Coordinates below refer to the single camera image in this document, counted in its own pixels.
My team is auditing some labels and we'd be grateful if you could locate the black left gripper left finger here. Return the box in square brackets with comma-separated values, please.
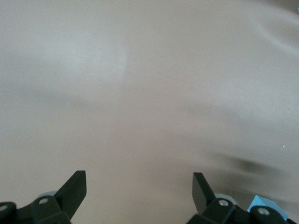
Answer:
[0, 170, 87, 224]

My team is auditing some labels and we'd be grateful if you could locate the brown table cloth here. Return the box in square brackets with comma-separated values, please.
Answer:
[0, 0, 299, 224]

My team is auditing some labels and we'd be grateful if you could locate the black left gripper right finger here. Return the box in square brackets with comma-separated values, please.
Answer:
[186, 172, 298, 224]

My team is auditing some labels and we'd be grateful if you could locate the light blue block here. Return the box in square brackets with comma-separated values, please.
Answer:
[247, 194, 289, 221]

